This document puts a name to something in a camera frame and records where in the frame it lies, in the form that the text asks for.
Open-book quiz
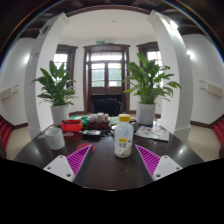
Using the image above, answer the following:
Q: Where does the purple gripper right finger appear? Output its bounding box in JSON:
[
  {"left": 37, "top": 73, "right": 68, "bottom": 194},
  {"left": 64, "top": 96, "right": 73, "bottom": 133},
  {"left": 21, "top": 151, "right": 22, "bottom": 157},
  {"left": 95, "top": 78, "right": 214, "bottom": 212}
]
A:
[{"left": 135, "top": 145, "right": 182, "bottom": 181}]

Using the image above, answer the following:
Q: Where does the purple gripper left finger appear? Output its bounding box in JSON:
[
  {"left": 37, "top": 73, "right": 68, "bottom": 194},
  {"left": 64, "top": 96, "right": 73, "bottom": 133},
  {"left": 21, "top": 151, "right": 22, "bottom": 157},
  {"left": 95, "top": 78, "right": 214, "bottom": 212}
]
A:
[{"left": 44, "top": 146, "right": 92, "bottom": 182}]

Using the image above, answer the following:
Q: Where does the red round coaster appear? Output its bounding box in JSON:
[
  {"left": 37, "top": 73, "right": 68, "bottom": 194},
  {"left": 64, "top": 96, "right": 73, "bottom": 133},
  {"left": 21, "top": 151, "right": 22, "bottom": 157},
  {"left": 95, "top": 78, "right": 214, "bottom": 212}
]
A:
[{"left": 76, "top": 143, "right": 96, "bottom": 152}]

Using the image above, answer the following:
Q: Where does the white ceramic cup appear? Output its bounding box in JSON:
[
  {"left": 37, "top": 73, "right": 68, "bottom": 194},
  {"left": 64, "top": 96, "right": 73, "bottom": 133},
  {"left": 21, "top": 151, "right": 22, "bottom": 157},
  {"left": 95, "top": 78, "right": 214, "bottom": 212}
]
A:
[{"left": 45, "top": 128, "right": 65, "bottom": 150}]

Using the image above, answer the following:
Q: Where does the magazine on table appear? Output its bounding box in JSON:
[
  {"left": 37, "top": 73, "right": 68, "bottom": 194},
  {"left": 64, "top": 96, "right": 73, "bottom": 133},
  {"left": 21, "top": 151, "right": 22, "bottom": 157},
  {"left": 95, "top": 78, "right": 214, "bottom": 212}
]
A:
[{"left": 136, "top": 126, "right": 169, "bottom": 141}]

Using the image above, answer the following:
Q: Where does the black phone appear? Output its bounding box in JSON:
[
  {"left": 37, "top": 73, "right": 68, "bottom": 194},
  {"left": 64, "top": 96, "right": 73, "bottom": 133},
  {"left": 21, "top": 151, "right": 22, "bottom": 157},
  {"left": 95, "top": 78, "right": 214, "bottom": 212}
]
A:
[{"left": 82, "top": 130, "right": 101, "bottom": 137}]

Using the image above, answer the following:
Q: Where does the red plastic tray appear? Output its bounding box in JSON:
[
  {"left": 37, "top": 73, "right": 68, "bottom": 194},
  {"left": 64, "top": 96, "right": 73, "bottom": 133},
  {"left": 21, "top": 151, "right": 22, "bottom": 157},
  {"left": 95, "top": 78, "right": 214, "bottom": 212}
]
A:
[{"left": 61, "top": 120, "right": 84, "bottom": 132}]

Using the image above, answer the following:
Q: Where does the round dark wooden table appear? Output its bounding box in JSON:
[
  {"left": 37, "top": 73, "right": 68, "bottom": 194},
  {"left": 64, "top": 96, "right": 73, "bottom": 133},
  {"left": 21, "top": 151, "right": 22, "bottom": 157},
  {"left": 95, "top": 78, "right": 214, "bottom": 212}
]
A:
[{"left": 15, "top": 133, "right": 203, "bottom": 190}]

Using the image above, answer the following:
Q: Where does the white bottle yellow cap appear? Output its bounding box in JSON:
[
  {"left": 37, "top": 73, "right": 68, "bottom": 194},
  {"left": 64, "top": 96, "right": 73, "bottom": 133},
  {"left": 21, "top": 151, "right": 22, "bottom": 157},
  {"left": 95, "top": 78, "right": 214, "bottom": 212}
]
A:
[{"left": 114, "top": 114, "right": 134, "bottom": 158}]

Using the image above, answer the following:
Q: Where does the black chair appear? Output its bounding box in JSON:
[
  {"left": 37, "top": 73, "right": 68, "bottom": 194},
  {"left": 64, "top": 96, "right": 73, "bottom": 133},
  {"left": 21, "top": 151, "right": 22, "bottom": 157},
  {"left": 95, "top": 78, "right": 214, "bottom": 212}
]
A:
[{"left": 93, "top": 98, "right": 121, "bottom": 116}]

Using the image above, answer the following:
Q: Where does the left potted green plant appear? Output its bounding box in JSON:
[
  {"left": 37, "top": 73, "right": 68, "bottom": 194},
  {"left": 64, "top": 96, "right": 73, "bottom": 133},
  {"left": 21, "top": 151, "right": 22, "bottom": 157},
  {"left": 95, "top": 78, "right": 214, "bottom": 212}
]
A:
[{"left": 34, "top": 60, "right": 75, "bottom": 126}]

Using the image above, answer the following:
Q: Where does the potted green plant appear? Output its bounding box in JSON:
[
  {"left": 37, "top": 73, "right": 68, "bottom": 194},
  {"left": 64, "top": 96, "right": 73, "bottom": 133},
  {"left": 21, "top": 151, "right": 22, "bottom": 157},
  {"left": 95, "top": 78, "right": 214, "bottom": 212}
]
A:
[
  {"left": 34, "top": 60, "right": 75, "bottom": 126},
  {"left": 124, "top": 53, "right": 181, "bottom": 125}
]

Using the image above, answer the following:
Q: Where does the right potted green plant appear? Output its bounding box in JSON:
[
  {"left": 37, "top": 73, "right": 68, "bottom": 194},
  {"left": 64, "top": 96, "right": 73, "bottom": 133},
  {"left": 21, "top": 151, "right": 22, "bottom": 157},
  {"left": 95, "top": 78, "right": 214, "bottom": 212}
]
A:
[{"left": 124, "top": 53, "right": 181, "bottom": 125}]

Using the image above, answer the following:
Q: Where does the brown wooden door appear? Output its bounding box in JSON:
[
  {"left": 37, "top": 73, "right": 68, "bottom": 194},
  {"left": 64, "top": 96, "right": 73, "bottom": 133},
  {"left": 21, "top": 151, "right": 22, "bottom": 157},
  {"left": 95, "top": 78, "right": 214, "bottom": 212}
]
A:
[{"left": 83, "top": 43, "right": 130, "bottom": 112}]

